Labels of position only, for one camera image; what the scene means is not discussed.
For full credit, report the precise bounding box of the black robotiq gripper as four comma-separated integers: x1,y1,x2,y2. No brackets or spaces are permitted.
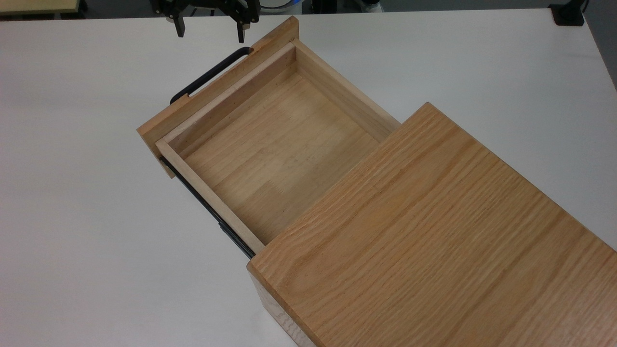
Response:
150,0,261,44

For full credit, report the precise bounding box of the wooden drawer with black handle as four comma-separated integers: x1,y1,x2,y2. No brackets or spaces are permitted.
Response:
137,16,402,254

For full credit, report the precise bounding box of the black metal drawer slide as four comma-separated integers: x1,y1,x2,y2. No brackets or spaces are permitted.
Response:
159,156,256,260

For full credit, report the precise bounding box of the yellow wooden table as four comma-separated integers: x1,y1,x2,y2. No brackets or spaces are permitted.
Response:
0,0,79,15

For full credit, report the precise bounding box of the wooden cabinet box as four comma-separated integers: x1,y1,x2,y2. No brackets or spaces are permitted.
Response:
247,102,617,347

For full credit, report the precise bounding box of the black table clamp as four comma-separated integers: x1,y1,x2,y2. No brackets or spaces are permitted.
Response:
549,0,590,27

